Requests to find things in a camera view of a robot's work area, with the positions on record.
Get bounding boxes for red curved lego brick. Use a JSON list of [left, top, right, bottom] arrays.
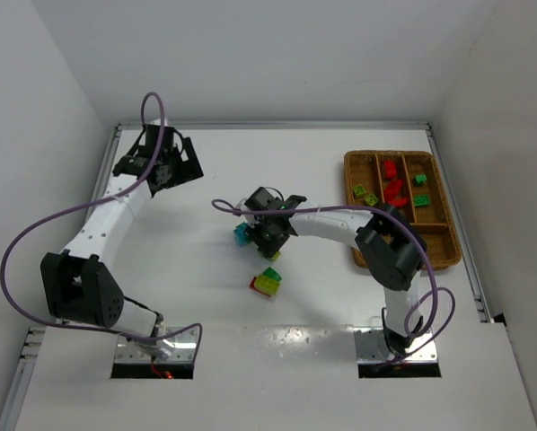
[[383, 179, 403, 201]]

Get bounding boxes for green lego plate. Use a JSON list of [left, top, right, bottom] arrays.
[[413, 195, 431, 207]]

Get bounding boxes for small dark green lego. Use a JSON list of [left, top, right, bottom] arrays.
[[414, 174, 427, 187]]

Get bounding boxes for lime and red lego pair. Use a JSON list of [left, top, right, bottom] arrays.
[[388, 198, 409, 208]]

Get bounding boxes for tall red lego stack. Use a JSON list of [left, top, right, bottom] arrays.
[[382, 160, 398, 181]]

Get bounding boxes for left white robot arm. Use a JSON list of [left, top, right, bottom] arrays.
[[40, 125, 204, 347]]

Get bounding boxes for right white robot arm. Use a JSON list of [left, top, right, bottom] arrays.
[[237, 187, 423, 356]]

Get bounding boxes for green and lime curved legos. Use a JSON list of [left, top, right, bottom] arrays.
[[259, 251, 281, 261]]

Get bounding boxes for blue and green lego stack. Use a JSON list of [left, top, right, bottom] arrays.
[[233, 222, 251, 247]]

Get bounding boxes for lime green red lego stack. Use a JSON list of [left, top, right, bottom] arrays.
[[250, 267, 282, 297]]

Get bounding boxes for wicker divided basket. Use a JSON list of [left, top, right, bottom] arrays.
[[344, 150, 462, 270]]

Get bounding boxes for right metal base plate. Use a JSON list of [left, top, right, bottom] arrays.
[[353, 327, 438, 365]]

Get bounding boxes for metal base plate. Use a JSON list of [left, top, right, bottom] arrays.
[[353, 327, 438, 365], [114, 327, 200, 365]]

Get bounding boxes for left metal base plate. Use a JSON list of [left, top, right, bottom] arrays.
[[114, 327, 200, 365]]

